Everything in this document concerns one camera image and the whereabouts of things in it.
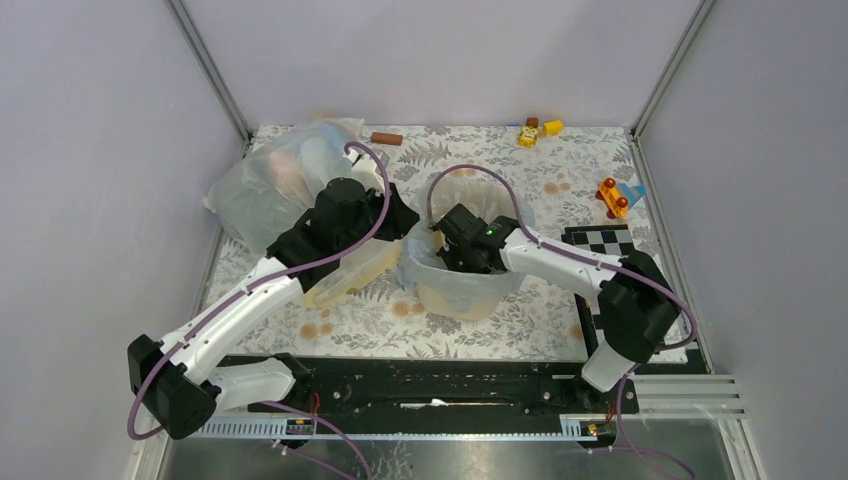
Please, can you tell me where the yellow toy figure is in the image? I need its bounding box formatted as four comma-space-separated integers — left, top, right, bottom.
518, 125, 538, 148

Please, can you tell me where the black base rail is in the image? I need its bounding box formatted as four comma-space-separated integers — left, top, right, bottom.
182, 355, 641, 437

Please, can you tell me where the blue triangle toy piece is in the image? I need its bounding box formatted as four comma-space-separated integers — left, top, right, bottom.
618, 182, 646, 209

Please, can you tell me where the black white checkerboard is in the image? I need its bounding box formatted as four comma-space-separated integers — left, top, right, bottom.
561, 225, 692, 374

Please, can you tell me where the orange red toy car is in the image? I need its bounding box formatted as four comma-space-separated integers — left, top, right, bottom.
595, 177, 630, 219

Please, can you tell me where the yellow toy block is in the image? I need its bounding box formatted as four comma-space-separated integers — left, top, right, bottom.
542, 120, 564, 136

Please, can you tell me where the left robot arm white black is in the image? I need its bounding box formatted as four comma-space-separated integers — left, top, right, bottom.
127, 178, 420, 440

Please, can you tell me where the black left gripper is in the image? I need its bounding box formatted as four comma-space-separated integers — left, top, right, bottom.
338, 181, 421, 253

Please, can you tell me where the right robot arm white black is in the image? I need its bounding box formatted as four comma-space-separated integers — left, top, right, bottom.
432, 204, 681, 412

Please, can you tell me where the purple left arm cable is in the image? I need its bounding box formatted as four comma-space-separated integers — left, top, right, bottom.
125, 140, 392, 480

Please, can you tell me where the floral patterned table mat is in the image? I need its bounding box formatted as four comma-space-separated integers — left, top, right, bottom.
235, 126, 660, 363

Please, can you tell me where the light blue trash bag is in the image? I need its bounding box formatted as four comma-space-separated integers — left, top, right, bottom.
396, 177, 537, 313

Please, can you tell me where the brown cylinder toy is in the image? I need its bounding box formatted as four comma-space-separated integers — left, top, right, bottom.
370, 132, 404, 146

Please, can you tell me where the beige plastic trash bin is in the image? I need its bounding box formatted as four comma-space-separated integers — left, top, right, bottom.
413, 182, 525, 323

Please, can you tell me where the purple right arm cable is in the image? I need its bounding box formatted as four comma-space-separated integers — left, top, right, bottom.
425, 163, 699, 480

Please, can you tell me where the translucent white yellow trash bag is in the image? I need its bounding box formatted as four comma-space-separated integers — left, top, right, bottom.
203, 117, 405, 311

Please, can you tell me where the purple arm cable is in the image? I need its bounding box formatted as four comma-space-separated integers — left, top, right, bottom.
125, 140, 392, 480
425, 163, 699, 480

